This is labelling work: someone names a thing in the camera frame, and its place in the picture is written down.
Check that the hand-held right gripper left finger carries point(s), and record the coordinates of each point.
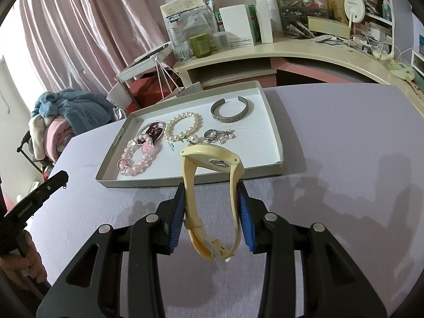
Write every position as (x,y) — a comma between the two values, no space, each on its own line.
(177,218)

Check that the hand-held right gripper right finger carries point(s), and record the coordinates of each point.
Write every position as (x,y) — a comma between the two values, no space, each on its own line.
(246,225)

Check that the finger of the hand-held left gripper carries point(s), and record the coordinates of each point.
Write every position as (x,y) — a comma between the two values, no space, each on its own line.
(53,184)

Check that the yellow wrist watch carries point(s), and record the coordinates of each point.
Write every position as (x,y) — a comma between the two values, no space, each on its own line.
(205,154)

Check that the grey cardboard tray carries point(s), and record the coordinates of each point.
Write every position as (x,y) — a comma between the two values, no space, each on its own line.
(245,145)

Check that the person's left forearm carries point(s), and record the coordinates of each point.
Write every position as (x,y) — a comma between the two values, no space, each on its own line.
(20,291)

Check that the person's left hand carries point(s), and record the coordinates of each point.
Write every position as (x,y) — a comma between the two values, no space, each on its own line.
(31,261)

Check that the black metal rack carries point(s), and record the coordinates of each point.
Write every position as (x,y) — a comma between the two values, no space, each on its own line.
(25,145)

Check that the pink folded blanket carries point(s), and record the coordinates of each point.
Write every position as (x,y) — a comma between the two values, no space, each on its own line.
(58,135)

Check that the cream cloth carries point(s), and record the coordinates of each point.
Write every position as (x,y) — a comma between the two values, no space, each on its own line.
(36,132)

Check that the blue fleece blanket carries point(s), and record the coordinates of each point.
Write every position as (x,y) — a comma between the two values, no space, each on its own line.
(79,106)

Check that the thin silver bangle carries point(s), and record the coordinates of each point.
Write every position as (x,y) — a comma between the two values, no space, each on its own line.
(153,122)

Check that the white flat device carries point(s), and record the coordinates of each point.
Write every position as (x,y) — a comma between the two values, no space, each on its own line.
(145,59)

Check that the pink curtain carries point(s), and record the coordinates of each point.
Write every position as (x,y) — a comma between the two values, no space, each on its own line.
(99,23)

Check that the green glass jar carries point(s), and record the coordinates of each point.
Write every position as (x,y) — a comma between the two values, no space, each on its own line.
(199,46)

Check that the beige curved desk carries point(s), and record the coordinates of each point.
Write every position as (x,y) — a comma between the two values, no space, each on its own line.
(314,56)

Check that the clear plastic jar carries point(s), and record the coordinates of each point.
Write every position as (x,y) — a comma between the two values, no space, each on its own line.
(221,41)

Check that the large white box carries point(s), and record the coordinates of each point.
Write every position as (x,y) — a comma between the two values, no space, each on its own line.
(235,26)

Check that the clear bag of papers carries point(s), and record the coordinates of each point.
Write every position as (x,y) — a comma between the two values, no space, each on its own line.
(185,16)

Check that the tall white box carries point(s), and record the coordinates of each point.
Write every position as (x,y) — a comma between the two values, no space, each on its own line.
(264,23)

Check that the green box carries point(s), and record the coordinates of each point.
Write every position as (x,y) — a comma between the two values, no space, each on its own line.
(252,20)

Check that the beige flat box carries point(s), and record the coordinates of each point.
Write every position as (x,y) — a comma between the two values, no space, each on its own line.
(328,26)

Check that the white spray bottle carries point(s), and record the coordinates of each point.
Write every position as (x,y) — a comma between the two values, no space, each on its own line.
(273,10)

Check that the green paper hand fan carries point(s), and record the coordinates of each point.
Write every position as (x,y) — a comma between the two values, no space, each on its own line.
(402,69)

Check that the clear acrylic organizer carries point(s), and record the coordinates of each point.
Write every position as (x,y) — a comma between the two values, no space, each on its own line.
(298,10)

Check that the low white shelf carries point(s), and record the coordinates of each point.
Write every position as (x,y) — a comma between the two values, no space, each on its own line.
(418,63)

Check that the round white mirror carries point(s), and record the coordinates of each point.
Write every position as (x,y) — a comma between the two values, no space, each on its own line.
(353,8)

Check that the white shelf unit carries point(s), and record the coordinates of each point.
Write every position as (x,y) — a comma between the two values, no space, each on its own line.
(377,16)

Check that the white desk lamp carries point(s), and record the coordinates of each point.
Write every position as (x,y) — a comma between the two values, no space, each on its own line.
(394,23)

